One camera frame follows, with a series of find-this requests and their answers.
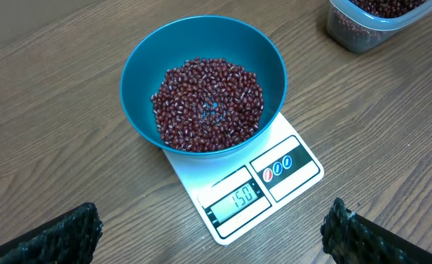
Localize red beans in bowl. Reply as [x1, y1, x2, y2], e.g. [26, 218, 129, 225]
[150, 57, 264, 153]

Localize teal metal bowl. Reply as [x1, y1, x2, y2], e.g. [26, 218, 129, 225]
[120, 15, 288, 159]

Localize clear plastic container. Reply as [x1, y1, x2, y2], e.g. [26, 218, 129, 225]
[326, 0, 432, 54]

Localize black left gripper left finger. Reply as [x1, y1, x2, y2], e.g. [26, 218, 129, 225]
[0, 202, 103, 264]

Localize white digital kitchen scale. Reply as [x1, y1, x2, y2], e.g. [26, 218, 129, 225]
[165, 114, 324, 246]

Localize red adzuki beans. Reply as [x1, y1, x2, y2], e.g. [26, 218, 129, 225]
[330, 0, 432, 37]

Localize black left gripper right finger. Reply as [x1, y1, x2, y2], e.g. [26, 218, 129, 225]
[321, 197, 432, 264]

